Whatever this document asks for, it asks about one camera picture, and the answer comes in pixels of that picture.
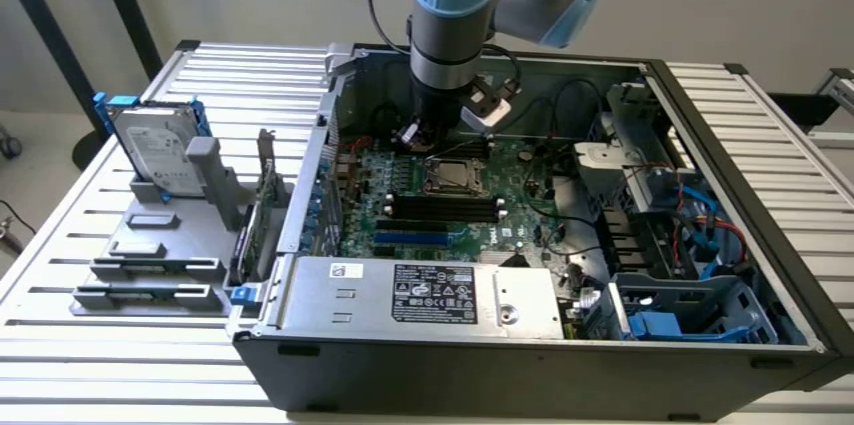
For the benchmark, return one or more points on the silver power supply unit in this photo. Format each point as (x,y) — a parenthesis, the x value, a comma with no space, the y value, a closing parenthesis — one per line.
(421,295)

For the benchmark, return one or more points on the black RAM slots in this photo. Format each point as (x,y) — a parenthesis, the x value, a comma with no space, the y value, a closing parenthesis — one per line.
(444,205)

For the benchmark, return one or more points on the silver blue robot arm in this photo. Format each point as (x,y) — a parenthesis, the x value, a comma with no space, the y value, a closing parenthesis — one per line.
(454,10)

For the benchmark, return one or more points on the blue plastic drive carrier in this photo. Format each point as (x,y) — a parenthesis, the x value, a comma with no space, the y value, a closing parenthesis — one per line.
(657,327)

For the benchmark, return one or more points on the silver metal bracket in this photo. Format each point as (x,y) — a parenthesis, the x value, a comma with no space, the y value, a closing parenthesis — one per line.
(604,160)

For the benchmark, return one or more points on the grey parts rack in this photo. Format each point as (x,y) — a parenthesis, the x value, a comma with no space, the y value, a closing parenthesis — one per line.
(174,245)

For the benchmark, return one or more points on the blue expansion slot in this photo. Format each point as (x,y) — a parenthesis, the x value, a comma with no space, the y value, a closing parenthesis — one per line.
(410,236)

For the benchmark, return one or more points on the blue plastic latch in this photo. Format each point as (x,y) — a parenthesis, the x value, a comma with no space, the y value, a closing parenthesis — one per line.
(243,295)

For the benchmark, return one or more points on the thick black stand pole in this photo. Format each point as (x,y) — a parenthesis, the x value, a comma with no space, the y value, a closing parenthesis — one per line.
(47,30)

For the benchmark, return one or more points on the silver CPU chip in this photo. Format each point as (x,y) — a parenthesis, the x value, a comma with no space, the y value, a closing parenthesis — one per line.
(153,221)

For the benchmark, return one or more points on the grey metal disk bay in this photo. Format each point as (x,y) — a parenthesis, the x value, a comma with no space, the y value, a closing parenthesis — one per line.
(648,155)

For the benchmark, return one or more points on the aluminium profile frame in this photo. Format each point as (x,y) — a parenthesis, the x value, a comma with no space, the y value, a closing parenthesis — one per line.
(834,100)

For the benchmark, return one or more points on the green motherboard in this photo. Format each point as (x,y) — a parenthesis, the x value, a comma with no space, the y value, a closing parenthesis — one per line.
(461,225)

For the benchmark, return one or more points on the CPU socket with metal frame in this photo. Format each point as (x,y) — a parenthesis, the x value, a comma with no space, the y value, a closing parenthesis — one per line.
(458,176)

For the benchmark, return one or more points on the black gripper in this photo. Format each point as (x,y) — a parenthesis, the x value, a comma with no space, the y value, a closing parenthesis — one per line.
(437,110)

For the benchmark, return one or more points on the black open PC case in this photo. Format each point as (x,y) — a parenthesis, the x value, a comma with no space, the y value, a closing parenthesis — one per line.
(534,370)

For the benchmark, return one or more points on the hard disk in blue caddy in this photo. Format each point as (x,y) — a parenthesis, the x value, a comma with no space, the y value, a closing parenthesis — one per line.
(157,145)

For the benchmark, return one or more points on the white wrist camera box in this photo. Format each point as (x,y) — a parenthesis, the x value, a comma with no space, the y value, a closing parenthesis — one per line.
(488,107)

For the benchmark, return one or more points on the thin black stand pole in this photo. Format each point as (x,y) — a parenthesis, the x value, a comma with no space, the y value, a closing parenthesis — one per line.
(130,10)

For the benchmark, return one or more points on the green graphics card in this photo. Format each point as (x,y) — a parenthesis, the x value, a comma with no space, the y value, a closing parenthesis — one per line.
(261,210)

